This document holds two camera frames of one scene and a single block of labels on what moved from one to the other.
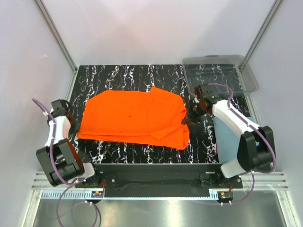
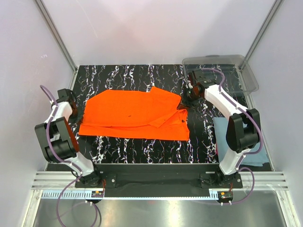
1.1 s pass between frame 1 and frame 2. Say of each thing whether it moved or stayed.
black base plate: stayed
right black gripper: moved
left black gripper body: moved
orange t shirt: moved
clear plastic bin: stayed
